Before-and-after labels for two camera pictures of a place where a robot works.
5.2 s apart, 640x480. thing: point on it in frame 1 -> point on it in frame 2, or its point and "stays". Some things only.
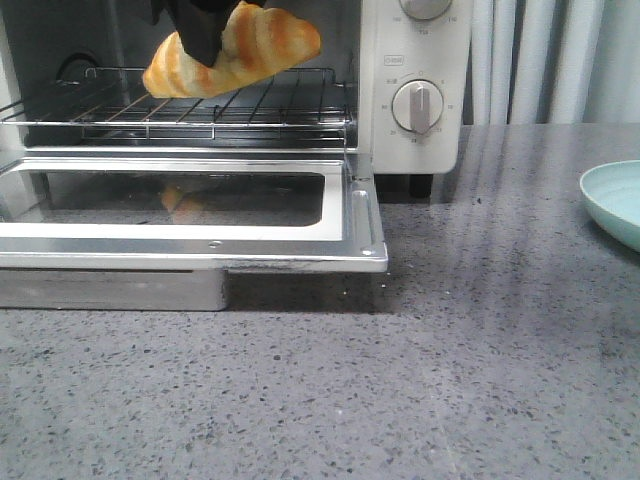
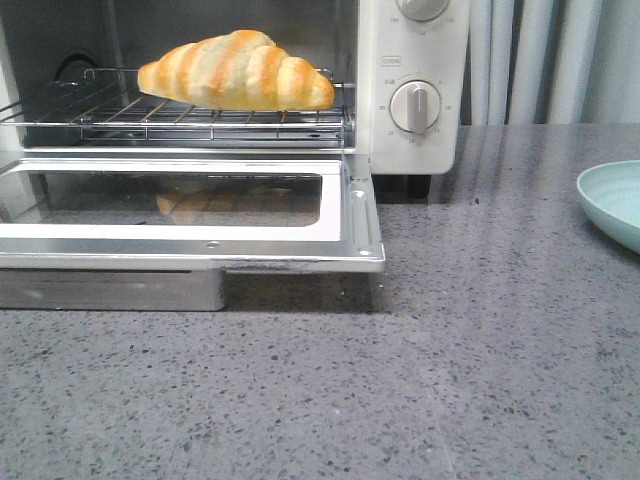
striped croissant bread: [257, 40] -> [240, 70]
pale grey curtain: [544, 62] stays
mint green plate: [613, 194] stays
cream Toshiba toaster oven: [391, 80] stays
